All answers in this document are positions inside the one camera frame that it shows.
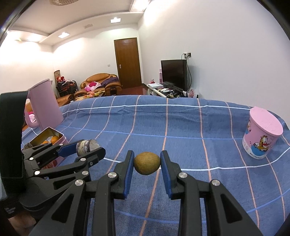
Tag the orange mandarin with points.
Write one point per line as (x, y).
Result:
(54, 139)

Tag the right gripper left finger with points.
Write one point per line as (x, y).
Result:
(69, 215)

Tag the pink electric kettle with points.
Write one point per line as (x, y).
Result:
(44, 106)

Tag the green kiwi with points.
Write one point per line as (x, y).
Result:
(146, 163)

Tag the white tv stand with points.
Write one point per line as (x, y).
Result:
(166, 90)

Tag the pink box beside television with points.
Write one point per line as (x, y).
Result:
(160, 76)

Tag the pink tin box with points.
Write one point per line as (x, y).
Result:
(43, 138)

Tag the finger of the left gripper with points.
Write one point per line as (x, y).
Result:
(81, 163)
(40, 156)

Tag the brown wooden door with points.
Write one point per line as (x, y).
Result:
(128, 62)

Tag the blue plaid tablecloth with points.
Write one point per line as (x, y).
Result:
(203, 136)

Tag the pink cartoon paper cup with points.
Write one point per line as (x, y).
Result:
(262, 132)

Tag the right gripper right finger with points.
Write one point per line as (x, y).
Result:
(224, 215)

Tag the black television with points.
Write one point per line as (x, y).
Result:
(174, 72)

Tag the brown armchair near kettle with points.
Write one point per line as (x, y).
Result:
(64, 100)

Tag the brown leather sofa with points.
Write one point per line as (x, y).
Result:
(109, 84)

